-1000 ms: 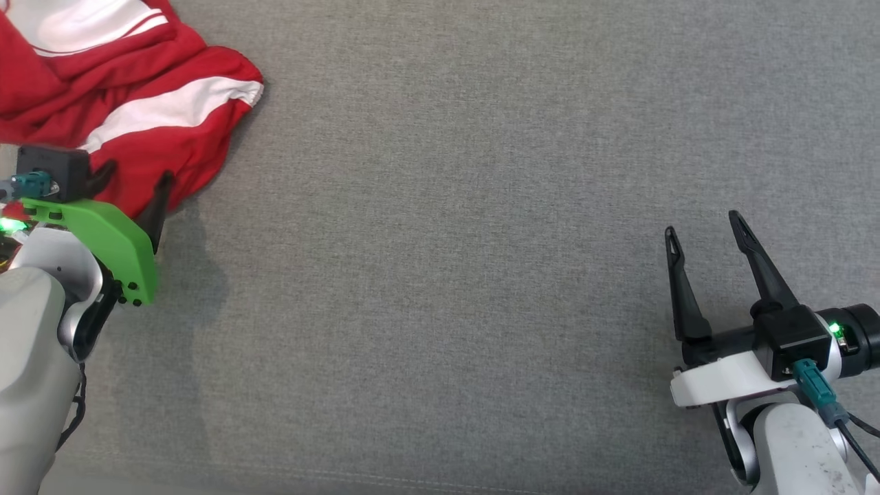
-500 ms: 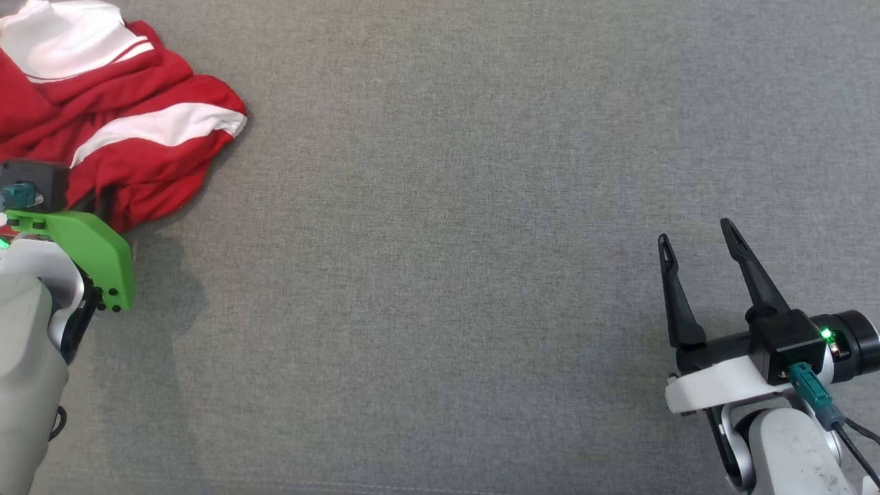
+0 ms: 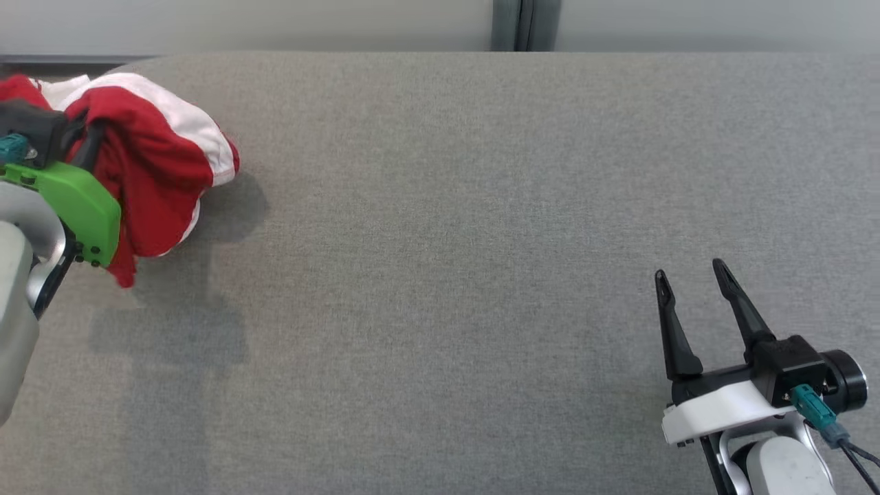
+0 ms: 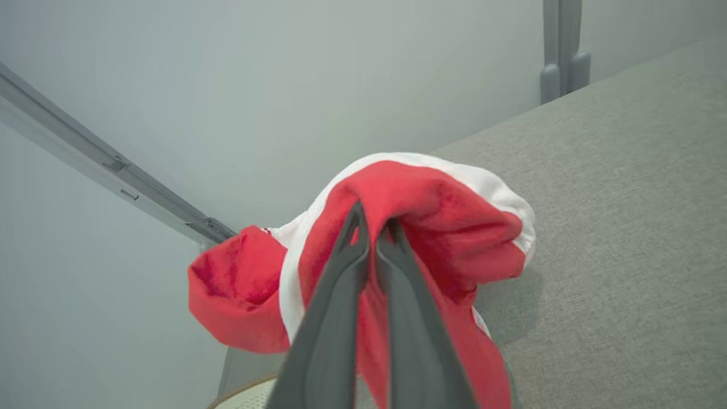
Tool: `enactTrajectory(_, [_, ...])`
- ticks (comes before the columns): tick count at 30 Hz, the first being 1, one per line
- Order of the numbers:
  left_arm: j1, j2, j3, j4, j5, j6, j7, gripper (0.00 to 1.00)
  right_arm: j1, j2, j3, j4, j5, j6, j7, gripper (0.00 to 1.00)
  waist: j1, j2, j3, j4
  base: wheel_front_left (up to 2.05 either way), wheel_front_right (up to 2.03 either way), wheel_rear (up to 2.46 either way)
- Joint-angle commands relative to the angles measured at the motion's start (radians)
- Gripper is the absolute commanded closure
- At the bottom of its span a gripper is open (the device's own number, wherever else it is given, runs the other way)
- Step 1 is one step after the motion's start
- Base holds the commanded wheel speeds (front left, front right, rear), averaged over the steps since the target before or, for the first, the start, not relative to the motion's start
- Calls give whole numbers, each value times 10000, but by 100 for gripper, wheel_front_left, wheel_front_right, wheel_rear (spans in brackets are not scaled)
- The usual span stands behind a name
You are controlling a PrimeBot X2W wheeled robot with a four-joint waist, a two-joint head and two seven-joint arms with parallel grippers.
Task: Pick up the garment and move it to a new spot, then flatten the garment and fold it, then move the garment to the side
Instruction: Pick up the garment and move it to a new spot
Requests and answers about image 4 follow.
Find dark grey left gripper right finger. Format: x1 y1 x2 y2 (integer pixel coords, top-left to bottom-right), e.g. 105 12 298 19
375 220 478 409

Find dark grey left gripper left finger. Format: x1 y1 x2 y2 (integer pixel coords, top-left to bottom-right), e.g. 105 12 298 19
267 201 370 409

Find red shorts with white trim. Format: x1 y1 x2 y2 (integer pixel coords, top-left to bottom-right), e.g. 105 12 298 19
187 152 536 409

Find cream perforated laundry basket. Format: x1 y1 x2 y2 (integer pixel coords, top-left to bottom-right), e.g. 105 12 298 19
207 372 279 409

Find grey fabric sofa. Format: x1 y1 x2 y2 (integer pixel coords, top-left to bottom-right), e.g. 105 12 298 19
219 37 727 409

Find grey partition post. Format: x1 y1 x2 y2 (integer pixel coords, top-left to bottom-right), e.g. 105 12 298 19
540 0 591 105

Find grey metal frame rail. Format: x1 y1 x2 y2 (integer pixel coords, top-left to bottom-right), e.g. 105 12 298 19
0 62 236 248

